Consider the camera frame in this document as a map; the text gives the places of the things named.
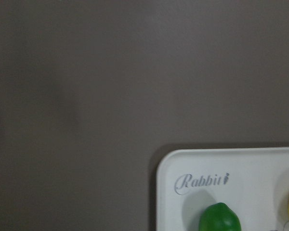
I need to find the green lime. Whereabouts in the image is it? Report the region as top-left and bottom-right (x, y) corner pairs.
(198, 203), (241, 231)

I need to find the white rabbit tray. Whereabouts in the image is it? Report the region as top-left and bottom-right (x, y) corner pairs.
(156, 147), (289, 231)

